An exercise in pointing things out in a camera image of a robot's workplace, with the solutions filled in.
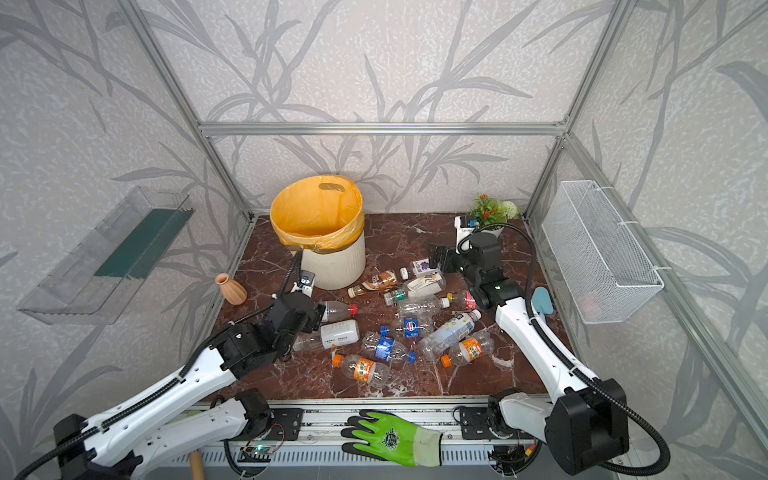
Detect small purple label bottle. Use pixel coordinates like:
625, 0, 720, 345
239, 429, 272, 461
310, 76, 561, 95
399, 258, 434, 281

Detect white bottle green cap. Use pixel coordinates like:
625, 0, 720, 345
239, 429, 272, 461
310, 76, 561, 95
384, 272, 446, 306

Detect clear bottle red white label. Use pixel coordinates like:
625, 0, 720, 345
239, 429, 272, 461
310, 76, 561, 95
321, 300, 358, 323

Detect tall clear white label bottle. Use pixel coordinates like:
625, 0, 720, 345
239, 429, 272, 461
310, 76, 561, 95
417, 309, 482, 362

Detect orange label bottle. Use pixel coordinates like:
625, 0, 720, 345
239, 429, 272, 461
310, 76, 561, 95
440, 331, 495, 368

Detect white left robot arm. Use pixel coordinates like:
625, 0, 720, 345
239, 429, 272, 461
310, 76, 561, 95
54, 291, 326, 479

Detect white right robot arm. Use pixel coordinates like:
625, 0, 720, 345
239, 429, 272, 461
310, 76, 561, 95
428, 233, 629, 475

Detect white ribbed trash bin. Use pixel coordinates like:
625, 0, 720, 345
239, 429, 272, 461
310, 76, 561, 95
301, 233, 366, 290

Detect yellow plastic bin liner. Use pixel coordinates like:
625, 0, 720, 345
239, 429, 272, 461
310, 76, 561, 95
269, 175, 365, 254

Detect potted plant red flowers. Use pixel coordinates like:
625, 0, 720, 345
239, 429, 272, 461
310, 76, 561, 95
469, 194, 521, 227

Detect clear crushed bottle white cap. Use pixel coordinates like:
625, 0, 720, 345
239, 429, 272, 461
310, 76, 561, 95
398, 295, 452, 319

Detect terracotta ribbed vase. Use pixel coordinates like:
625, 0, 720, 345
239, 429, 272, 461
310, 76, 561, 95
215, 273, 248, 306

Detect light blue spatula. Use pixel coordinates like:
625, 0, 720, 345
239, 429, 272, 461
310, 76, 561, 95
531, 287, 555, 318

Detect Pepsi bottle blue cap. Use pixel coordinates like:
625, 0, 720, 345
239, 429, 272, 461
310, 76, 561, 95
379, 316, 435, 340

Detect orange Fanta bottle front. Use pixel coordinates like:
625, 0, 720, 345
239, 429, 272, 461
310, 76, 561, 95
332, 354, 391, 389

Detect crushed bottle blue label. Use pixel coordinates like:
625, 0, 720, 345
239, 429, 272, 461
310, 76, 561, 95
360, 331, 418, 369

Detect green circuit board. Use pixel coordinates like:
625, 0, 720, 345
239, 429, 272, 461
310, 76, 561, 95
237, 444, 277, 465

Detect green black work glove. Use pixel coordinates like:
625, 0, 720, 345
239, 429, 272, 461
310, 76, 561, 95
340, 409, 443, 467

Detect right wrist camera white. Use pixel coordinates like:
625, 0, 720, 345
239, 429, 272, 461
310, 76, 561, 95
454, 214, 479, 253

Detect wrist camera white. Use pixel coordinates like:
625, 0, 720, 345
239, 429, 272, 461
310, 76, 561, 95
291, 270, 316, 297
454, 214, 479, 253

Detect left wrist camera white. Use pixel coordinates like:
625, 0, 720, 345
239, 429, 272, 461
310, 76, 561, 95
291, 270, 316, 297

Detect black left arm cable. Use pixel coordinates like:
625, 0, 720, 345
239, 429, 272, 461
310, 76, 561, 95
14, 248, 304, 480

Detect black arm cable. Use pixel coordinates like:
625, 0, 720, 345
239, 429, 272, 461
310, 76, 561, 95
455, 221, 672, 478
14, 248, 304, 480

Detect white wire mesh basket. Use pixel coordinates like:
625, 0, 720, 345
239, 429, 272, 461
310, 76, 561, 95
542, 180, 664, 325

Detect clear acrylic wall shelf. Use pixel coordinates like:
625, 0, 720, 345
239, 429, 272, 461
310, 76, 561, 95
17, 187, 194, 326

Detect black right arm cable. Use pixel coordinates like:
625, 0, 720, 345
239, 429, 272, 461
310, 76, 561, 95
455, 221, 672, 478

